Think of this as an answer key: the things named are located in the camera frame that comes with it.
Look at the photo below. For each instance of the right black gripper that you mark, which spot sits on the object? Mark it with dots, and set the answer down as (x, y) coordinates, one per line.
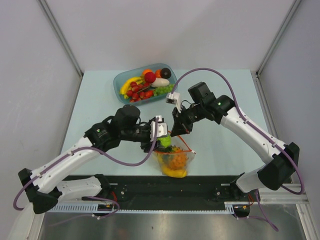
(181, 126)

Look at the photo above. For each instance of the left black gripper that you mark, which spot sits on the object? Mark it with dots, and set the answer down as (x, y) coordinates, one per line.
(147, 145)

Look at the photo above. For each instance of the green toy apple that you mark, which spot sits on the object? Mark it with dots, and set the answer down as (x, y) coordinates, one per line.
(165, 141)

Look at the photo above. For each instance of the green toy leafy vegetable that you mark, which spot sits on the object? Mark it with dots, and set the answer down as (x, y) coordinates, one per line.
(175, 158)

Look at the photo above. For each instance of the clear zip top bag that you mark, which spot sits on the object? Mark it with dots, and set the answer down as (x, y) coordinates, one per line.
(180, 142)

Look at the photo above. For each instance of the orange yellow toy mango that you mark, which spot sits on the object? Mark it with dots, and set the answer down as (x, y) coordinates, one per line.
(174, 173)

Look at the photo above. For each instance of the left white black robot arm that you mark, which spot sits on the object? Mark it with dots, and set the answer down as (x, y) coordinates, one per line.
(45, 186)

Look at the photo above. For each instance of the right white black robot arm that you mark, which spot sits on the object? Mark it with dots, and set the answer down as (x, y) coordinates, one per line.
(280, 159)

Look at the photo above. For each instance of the green toy grapes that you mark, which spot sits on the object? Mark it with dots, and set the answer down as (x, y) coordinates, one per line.
(163, 90)

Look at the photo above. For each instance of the white toy mushroom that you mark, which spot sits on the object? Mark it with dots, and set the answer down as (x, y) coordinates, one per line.
(160, 82)

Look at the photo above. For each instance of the dark purple toy fruit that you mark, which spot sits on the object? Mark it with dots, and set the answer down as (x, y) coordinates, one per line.
(165, 73)

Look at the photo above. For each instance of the red toy apple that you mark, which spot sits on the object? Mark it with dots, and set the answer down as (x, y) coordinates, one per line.
(149, 77)

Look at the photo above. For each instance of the small orange toy fruit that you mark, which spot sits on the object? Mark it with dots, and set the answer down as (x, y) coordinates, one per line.
(158, 73)

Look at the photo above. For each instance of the yellow toy bananas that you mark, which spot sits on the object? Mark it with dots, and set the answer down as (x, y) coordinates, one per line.
(127, 84)

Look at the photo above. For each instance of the toy orange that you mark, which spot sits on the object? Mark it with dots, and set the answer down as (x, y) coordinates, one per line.
(145, 71)

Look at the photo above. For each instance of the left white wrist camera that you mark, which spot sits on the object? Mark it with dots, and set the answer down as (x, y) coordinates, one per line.
(158, 128)

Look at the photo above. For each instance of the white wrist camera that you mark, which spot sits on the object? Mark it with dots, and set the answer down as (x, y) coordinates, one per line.
(174, 99)
(158, 128)

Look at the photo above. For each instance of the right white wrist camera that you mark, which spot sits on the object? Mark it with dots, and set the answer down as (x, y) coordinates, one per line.
(174, 99)

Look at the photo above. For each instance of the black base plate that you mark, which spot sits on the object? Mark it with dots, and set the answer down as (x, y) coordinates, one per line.
(130, 181)

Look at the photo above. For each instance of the white slotted cable duct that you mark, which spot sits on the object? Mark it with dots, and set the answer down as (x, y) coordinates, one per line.
(106, 208)

